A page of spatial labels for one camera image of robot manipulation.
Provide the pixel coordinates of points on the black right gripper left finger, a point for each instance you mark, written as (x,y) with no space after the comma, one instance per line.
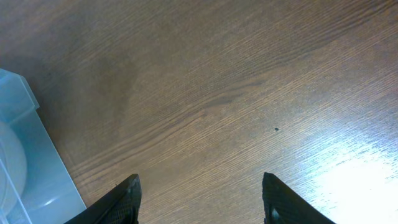
(119,206)

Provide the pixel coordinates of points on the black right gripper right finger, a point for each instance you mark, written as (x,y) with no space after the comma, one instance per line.
(283,206)

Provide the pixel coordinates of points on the clear plastic storage container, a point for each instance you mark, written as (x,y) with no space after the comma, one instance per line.
(49,196)

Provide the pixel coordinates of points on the cream plastic cup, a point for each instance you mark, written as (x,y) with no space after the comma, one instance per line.
(13,169)

